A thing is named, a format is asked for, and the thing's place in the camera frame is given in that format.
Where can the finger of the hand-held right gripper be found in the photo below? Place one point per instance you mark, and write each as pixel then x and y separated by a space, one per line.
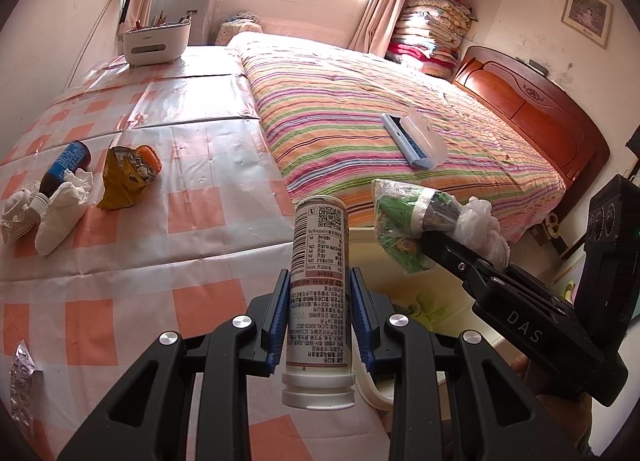
pixel 450 256

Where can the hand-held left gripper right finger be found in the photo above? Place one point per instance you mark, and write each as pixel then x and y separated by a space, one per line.
pixel 362 321

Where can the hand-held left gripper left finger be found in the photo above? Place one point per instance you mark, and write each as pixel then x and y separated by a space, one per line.
pixel 277 321

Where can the cream plastic trash bin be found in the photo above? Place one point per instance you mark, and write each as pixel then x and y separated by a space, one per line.
pixel 395 286

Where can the white labelled tube bottle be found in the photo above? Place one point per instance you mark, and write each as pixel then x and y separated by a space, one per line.
pixel 317 291

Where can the knotted plastic bag green wrappers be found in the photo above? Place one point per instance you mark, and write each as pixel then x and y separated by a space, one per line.
pixel 400 221

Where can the orange peel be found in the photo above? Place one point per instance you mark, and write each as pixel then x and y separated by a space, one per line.
pixel 150 157

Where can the brown bottle blue label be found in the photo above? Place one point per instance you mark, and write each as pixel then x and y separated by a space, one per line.
pixel 65 163

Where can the person's right forearm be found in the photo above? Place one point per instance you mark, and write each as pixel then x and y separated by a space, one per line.
pixel 565 431

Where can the beige slipper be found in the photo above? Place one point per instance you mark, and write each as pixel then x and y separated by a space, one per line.
pixel 552 226

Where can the blue lint brush clear cover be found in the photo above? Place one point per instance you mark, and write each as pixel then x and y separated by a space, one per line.
pixel 400 136

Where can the wooden bed headboard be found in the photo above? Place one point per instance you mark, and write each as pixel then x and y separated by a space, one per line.
pixel 540 111

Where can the striped bed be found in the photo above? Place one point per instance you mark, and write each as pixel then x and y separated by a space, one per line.
pixel 350 116

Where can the yellow snack wrapper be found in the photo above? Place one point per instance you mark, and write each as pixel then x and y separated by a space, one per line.
pixel 117 186

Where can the stack of folded quilts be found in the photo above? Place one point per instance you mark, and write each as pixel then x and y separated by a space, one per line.
pixel 430 31

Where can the silver pill blister pack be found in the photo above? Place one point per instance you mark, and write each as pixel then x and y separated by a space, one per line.
pixel 22 381

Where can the white lace cloth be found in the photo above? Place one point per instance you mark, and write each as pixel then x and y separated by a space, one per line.
pixel 17 213

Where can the polka dot covered stool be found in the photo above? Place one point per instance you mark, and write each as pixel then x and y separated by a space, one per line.
pixel 235 31

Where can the white desk organizer box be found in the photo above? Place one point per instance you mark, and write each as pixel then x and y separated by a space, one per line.
pixel 155 43

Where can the white floor appliance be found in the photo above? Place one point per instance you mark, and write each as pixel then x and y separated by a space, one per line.
pixel 195 6

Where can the white wall switch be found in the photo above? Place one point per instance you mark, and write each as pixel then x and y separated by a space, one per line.
pixel 521 39

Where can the framed wall picture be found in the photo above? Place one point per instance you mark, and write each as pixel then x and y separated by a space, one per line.
pixel 586 13

